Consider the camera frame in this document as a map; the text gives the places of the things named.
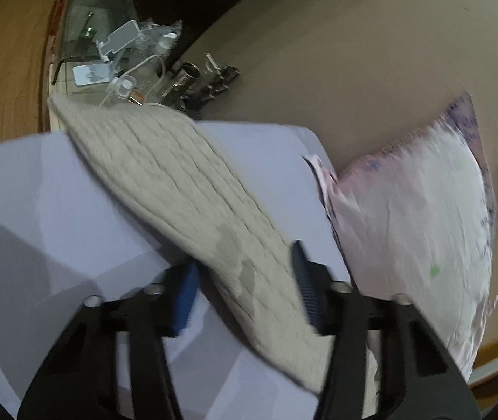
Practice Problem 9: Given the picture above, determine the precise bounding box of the small clear jar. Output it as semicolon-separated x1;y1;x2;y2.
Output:
114;75;137;100

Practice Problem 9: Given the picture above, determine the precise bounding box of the glass top nightstand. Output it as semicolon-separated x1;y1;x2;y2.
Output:
47;0;201;106

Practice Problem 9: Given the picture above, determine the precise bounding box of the white charging cable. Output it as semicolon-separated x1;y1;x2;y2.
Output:
100;54;168;108

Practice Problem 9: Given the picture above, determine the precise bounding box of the black cylindrical bottle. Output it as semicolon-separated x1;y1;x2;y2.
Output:
160;62;201;106

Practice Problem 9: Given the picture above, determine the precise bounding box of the clear plastic bag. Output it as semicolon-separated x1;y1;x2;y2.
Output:
134;20;182;60

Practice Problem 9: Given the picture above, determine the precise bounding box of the pink floral pillow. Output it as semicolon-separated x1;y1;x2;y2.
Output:
307;93;496;376

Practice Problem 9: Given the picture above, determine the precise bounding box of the lavender bed sheet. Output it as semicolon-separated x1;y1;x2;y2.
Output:
0;122;349;419

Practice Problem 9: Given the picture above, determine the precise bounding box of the white phone stand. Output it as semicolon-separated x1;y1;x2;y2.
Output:
96;20;140;62

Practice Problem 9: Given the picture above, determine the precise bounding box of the beige knitted sweater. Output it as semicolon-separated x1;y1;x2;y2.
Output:
49;95;349;393

